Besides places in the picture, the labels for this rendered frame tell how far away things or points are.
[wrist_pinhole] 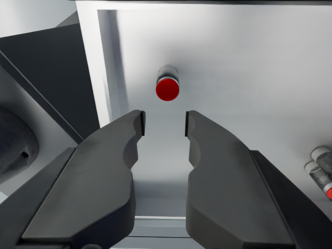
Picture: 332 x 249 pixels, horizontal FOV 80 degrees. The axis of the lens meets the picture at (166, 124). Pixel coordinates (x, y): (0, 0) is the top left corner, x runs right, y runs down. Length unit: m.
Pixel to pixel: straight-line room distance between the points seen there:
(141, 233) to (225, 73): 1.08
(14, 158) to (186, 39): 0.33
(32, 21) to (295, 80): 1.20
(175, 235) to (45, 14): 1.29
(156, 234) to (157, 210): 0.90
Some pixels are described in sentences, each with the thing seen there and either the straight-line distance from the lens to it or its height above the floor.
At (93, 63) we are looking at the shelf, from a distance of 0.23.
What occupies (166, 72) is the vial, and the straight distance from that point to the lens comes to 0.19.
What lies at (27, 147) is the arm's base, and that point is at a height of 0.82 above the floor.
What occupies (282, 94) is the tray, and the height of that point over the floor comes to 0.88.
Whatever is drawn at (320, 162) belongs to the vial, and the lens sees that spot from 0.31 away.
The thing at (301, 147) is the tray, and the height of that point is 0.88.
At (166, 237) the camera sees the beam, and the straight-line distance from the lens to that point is 1.20.
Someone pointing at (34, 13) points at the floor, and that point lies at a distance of 1.27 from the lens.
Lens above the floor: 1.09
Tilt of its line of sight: 59 degrees down
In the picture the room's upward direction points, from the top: 178 degrees counter-clockwise
